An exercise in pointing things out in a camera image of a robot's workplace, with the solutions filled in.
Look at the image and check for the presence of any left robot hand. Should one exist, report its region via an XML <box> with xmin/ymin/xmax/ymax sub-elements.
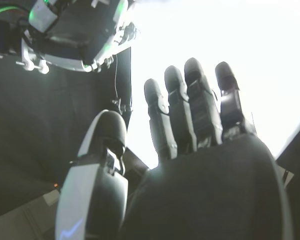
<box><xmin>54</xmin><ymin>57</ymin><xmax>295</xmax><ymax>240</ymax></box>

